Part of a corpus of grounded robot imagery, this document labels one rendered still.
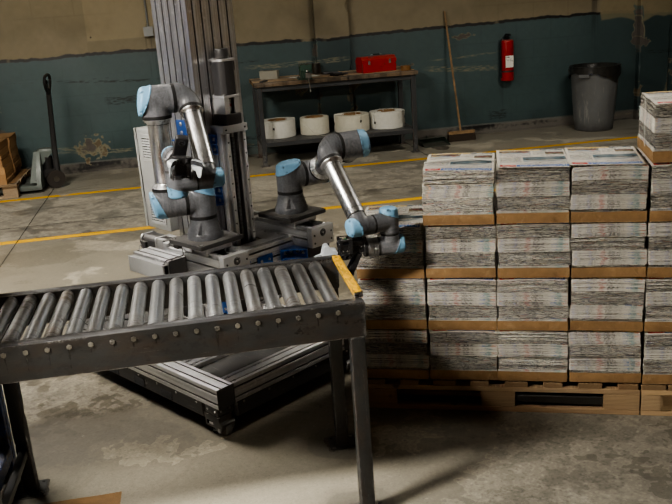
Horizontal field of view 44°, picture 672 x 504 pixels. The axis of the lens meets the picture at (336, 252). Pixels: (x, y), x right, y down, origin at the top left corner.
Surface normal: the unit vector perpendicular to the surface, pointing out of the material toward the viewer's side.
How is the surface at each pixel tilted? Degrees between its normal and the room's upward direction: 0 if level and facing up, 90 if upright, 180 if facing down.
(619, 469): 0
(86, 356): 90
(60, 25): 90
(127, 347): 90
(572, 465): 0
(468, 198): 90
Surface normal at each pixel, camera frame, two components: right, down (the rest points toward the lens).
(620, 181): -0.18, 0.30
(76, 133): 0.18, 0.28
